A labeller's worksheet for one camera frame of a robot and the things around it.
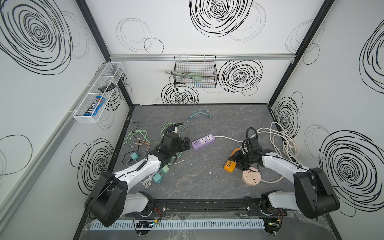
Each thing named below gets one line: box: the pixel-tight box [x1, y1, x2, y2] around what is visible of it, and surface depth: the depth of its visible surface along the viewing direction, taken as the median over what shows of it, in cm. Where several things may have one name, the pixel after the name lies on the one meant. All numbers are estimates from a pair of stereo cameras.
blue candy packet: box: [84, 96, 106, 116], surface depth 72 cm
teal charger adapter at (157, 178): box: [152, 173, 163, 184], surface depth 83 cm
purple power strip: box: [191, 134, 216, 150], surface depth 98 cm
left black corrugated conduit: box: [164, 122, 184, 136], surface depth 65 cm
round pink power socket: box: [241, 167, 262, 187], surface depth 83 cm
